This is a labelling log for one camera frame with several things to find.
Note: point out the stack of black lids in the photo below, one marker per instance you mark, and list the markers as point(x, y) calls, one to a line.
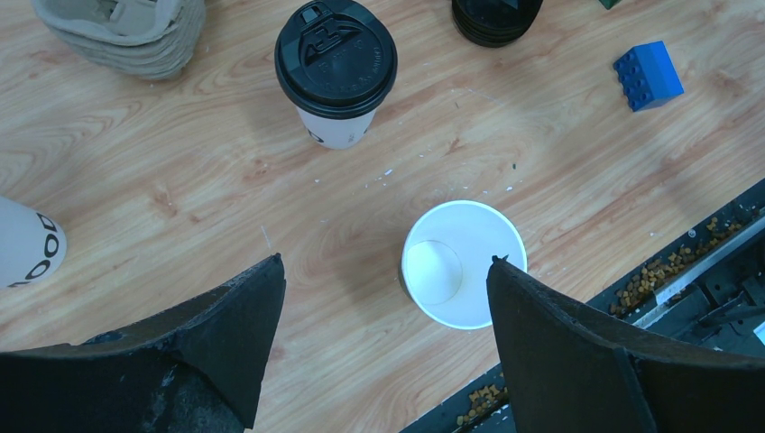
point(494, 23)

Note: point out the cardboard cup carrier tray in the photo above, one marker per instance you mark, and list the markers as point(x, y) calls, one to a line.
point(152, 40)

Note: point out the green paper coffee cup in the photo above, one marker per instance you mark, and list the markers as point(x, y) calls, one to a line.
point(446, 258)

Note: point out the blue toy brick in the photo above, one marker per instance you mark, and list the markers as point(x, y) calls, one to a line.
point(648, 76)

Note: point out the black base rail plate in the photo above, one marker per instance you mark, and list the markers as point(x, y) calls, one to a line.
point(706, 289)

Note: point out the stack of white paper cups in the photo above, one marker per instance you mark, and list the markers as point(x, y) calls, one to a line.
point(33, 246)

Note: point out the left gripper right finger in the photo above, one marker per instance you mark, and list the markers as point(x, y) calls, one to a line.
point(571, 368)

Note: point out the black plastic cup lid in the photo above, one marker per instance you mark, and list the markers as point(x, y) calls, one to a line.
point(335, 59)

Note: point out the green paper bag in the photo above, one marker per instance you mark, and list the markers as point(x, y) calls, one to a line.
point(609, 4)

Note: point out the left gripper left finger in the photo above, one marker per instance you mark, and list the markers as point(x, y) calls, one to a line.
point(196, 367)

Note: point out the white paper coffee cup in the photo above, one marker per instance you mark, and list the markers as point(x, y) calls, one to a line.
point(336, 134)

